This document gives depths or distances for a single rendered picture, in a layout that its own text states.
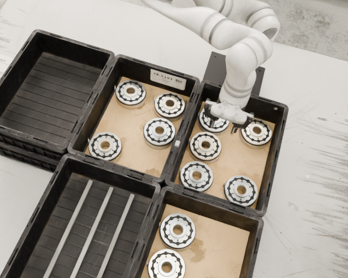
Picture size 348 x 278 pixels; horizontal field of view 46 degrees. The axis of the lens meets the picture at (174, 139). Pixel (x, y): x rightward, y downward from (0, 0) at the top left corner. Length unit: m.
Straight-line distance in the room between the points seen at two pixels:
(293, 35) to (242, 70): 2.06
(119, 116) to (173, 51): 0.47
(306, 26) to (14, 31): 1.96
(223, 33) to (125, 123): 0.56
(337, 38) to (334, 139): 1.50
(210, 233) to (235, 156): 0.27
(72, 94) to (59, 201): 0.39
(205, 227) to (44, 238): 0.46
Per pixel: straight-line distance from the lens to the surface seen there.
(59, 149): 1.22
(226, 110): 1.01
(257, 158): 1.35
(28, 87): 1.49
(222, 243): 1.23
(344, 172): 1.60
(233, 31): 0.95
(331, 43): 3.00
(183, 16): 1.00
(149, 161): 1.29
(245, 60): 0.88
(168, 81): 1.40
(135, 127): 1.35
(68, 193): 1.27
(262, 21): 1.33
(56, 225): 1.24
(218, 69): 1.58
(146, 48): 1.73
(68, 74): 1.50
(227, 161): 1.32
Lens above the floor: 1.99
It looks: 61 degrees down
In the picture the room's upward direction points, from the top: 9 degrees clockwise
